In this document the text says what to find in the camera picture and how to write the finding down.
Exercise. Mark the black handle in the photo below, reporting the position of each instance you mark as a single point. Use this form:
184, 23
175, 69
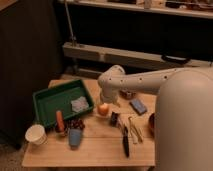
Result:
180, 61

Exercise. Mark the small dark box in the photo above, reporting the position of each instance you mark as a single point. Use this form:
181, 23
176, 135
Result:
114, 119

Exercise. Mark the white paper cup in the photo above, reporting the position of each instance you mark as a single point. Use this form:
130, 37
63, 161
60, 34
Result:
36, 134

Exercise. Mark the dark grape bunch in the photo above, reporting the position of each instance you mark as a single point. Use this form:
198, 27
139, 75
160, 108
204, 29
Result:
75, 124

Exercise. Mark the green plastic tray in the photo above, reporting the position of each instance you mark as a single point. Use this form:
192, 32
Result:
48, 101

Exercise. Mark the grey towel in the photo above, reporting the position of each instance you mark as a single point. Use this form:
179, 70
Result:
79, 104

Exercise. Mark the blue plastic cup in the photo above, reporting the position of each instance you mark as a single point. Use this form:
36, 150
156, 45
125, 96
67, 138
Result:
75, 136

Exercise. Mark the blue sponge block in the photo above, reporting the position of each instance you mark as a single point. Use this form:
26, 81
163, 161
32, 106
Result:
138, 106

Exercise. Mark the orange round fruit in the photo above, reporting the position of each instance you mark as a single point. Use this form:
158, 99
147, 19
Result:
103, 109

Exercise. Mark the metal pole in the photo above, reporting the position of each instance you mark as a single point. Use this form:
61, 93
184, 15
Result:
72, 37

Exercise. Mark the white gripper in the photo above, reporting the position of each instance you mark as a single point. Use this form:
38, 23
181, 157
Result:
108, 96

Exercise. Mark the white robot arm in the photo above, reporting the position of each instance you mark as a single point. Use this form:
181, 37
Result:
183, 126

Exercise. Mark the background shelf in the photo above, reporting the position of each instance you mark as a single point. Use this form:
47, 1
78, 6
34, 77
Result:
157, 6

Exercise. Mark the long grey beam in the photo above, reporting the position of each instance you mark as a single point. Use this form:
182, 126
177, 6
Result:
125, 57

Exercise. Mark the brown wooden bowl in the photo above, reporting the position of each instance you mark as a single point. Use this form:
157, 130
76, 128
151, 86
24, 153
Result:
151, 123

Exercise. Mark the black handled knife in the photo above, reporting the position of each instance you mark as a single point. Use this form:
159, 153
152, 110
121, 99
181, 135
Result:
125, 141

